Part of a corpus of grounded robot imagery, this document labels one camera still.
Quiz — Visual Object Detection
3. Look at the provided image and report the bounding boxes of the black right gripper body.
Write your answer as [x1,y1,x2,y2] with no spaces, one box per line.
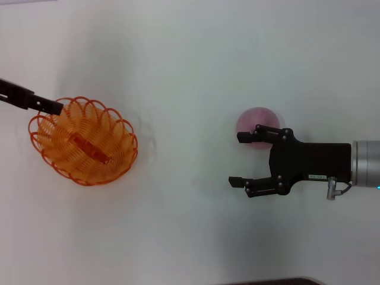
[268,128,353,197]

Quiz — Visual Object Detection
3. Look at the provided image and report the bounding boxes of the pink peach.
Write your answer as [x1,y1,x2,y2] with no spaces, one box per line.
[236,106,281,151]

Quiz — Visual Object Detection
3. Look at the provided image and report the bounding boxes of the orange plastic woven basket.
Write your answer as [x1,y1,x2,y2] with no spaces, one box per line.
[28,95,139,187]

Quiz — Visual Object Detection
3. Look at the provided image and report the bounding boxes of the dark rounded robot base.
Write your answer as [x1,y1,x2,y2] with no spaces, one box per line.
[228,277,324,285]

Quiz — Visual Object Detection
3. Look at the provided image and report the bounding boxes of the silver cable connector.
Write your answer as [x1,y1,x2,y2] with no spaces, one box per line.
[326,176,353,200]

